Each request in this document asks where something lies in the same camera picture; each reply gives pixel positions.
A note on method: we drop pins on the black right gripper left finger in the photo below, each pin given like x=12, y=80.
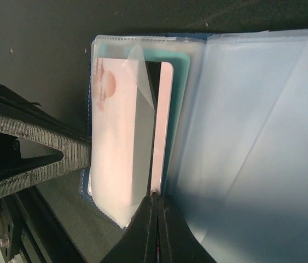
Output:
x=139, y=243

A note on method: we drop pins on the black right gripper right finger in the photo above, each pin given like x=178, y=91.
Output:
x=176, y=242

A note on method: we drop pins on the pink blossom card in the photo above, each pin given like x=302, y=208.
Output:
x=130, y=106

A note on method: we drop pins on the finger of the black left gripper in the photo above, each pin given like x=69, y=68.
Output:
x=12, y=99
x=76, y=155

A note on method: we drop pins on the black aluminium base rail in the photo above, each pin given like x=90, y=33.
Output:
x=31, y=232

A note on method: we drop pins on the blue leather card holder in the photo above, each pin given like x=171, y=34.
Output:
x=239, y=166

